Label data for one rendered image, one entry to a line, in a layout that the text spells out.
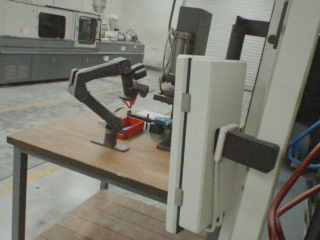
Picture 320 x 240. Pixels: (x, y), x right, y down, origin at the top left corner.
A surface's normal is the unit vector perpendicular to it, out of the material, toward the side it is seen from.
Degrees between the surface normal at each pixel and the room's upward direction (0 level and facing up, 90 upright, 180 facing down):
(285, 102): 90
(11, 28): 90
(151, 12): 90
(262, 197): 90
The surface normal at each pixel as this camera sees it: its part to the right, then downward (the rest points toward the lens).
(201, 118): -0.61, 0.13
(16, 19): 0.89, 0.25
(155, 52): -0.43, 0.19
